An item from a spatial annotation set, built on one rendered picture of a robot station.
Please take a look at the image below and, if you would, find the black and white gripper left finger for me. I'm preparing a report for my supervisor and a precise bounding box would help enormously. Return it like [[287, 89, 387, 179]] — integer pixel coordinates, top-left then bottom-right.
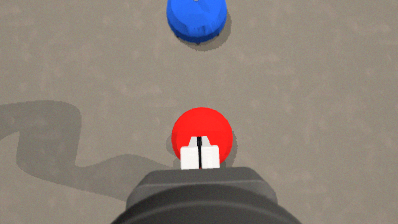
[[180, 136, 200, 169]]

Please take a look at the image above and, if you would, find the blue bell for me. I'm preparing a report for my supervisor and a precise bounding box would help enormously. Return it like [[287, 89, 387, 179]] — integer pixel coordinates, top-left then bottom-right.
[[167, 0, 227, 45]]

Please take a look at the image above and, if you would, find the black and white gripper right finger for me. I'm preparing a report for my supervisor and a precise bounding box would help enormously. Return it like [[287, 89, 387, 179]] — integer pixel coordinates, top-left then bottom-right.
[[199, 136, 220, 168]]

